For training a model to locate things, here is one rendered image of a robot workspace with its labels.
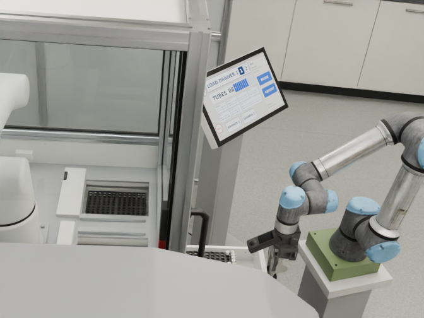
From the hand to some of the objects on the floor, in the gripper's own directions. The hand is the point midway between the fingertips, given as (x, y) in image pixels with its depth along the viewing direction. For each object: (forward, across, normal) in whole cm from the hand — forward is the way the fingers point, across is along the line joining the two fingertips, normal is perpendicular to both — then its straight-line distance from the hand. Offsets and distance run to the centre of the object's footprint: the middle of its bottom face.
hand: (269, 270), depth 218 cm
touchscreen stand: (+90, +92, +3) cm, 129 cm away
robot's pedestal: (+90, +21, -36) cm, 100 cm away
